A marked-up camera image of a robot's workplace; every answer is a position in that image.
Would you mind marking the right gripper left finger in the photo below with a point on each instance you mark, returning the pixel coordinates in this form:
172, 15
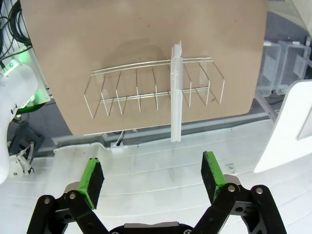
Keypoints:
93, 180

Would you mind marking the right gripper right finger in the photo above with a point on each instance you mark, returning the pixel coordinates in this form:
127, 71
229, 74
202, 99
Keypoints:
212, 175

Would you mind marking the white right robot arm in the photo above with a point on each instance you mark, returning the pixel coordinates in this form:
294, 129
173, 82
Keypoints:
17, 83

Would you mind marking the white base platform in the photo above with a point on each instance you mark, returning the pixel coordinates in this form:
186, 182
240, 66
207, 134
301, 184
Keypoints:
158, 170

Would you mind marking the white table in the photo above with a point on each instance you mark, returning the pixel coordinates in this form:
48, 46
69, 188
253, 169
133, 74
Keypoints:
275, 136

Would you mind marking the white plate in rack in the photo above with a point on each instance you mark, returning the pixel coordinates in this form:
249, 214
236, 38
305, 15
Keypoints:
176, 102

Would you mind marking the black metal bracket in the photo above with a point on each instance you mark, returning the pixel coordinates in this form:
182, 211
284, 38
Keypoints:
26, 139

